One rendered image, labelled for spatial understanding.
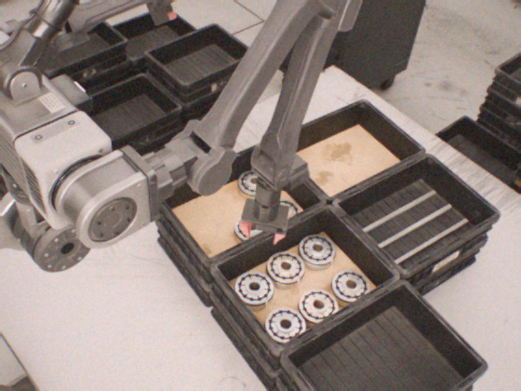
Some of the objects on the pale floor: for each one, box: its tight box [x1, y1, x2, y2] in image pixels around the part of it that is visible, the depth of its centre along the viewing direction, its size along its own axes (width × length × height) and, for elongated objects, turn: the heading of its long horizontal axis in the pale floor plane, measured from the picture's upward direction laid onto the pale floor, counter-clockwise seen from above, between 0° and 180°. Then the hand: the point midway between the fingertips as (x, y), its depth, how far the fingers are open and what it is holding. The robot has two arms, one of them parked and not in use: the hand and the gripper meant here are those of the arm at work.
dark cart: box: [278, 0, 427, 89], centre depth 333 cm, size 60×45×90 cm
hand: (261, 236), depth 153 cm, fingers open, 6 cm apart
